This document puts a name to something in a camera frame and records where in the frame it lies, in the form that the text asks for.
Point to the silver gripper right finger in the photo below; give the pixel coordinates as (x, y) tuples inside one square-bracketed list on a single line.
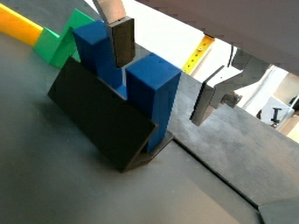
[(221, 92)]

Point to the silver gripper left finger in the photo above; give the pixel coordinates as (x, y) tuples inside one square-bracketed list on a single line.
[(120, 28)]

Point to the blue U-shaped block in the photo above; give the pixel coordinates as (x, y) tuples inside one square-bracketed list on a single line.
[(151, 77)]

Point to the black angle fixture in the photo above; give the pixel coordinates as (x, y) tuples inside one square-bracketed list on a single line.
[(109, 121)]

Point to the green arch block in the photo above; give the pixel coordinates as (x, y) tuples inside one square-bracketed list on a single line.
[(55, 47)]

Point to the yellow long bar block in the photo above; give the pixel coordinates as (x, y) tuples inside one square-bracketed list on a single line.
[(17, 26)]

